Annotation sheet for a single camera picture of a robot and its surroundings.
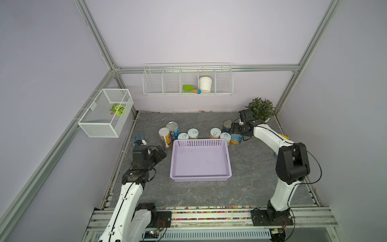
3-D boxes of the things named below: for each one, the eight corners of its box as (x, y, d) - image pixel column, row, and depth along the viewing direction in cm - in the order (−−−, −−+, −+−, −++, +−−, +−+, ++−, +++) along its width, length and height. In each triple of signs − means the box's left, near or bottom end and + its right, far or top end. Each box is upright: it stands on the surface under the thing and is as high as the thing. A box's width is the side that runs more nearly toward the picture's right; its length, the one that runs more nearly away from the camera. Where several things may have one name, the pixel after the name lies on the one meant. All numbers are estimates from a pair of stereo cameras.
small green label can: (190, 143, 105) (189, 138, 100) (187, 134, 110) (187, 129, 105) (200, 140, 106) (200, 135, 101) (197, 132, 111) (197, 126, 106)
